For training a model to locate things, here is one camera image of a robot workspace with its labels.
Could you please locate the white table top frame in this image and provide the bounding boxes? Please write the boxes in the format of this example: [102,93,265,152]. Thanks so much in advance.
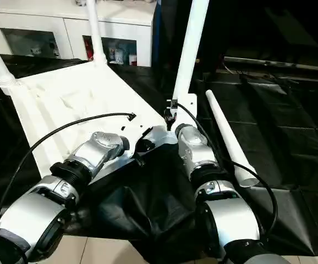
[0,60,179,178]

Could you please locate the black work mat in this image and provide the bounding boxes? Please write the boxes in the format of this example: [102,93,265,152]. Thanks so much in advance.
[0,52,318,256]

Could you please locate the white glass-door cabinet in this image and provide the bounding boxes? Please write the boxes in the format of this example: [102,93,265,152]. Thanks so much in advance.
[0,0,158,68]

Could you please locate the black metal rail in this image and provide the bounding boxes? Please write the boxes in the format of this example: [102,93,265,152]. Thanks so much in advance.
[224,56,318,72]

